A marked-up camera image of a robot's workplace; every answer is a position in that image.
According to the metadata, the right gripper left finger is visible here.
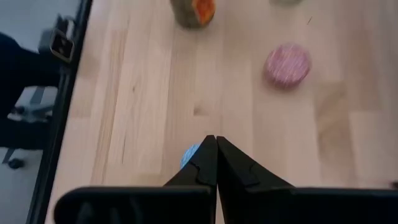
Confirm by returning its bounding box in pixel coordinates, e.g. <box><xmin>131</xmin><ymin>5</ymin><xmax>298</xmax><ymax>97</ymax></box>
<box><xmin>163</xmin><ymin>135</ymin><xmax>218</xmax><ymax>188</ymax></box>

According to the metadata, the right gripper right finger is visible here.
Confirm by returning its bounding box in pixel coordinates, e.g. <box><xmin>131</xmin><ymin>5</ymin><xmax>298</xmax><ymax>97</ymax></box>
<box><xmin>216</xmin><ymin>136</ymin><xmax>295</xmax><ymax>188</ymax></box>

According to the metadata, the pink patterned tin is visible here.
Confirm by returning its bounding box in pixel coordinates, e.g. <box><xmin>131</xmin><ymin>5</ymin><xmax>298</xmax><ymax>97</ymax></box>
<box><xmin>263</xmin><ymin>43</ymin><xmax>312</xmax><ymax>90</ymax></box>

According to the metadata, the silver can orange label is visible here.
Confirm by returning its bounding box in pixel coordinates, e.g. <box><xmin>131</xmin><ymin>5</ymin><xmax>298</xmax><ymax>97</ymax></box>
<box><xmin>170</xmin><ymin>0</ymin><xmax>217</xmax><ymax>29</ymax></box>

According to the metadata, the black table clamp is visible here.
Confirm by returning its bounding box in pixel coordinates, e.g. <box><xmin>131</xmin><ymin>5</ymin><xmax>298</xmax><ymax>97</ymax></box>
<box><xmin>39</xmin><ymin>14</ymin><xmax>76</xmax><ymax>64</ymax></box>

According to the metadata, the black aluminium rig frame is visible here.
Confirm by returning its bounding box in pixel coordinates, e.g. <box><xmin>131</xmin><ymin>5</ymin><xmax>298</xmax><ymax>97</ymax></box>
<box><xmin>26</xmin><ymin>0</ymin><xmax>94</xmax><ymax>224</ymax></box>

